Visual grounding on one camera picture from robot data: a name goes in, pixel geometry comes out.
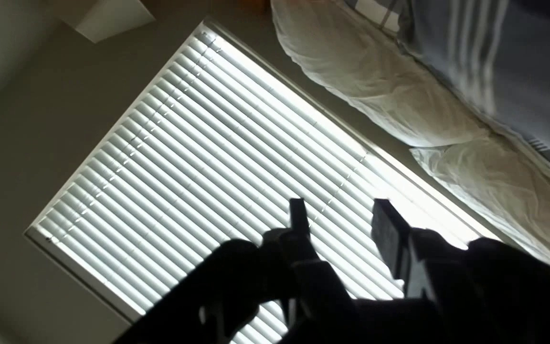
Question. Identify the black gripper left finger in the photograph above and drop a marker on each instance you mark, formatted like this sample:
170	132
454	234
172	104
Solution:
317	293

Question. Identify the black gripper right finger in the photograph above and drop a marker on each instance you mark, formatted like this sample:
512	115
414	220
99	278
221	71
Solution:
428	266

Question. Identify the white pillow near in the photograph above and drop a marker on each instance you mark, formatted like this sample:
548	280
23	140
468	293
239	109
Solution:
498	184

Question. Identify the white pillow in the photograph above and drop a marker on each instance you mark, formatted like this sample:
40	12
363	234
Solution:
498	184
355	62

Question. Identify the white pillow far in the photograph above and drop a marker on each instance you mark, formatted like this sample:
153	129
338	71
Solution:
355	62

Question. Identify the white window blinds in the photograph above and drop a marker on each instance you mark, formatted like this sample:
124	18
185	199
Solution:
170	218

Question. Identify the plaid bed cover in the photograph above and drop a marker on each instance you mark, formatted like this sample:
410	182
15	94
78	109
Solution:
495	54

